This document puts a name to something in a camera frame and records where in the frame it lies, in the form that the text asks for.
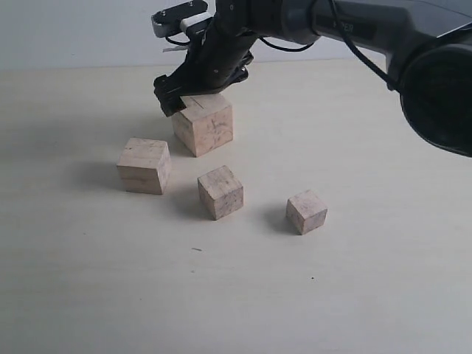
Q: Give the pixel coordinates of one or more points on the second largest wooden cube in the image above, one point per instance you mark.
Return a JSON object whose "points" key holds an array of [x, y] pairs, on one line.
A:
{"points": [[144, 166]]}

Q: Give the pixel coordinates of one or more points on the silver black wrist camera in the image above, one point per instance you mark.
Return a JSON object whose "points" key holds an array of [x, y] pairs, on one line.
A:
{"points": [[177, 19]]}

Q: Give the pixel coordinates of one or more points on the smallest wooden cube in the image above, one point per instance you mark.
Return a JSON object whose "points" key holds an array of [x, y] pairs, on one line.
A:
{"points": [[306, 211]]}

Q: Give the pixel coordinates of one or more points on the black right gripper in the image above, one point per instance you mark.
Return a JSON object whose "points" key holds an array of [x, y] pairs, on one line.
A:
{"points": [[217, 54]]}

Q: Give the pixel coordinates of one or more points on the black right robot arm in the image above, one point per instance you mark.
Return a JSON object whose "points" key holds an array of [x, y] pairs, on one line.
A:
{"points": [[420, 49]]}

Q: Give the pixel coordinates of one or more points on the third largest wooden cube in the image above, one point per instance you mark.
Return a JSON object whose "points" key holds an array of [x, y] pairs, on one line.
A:
{"points": [[220, 192]]}

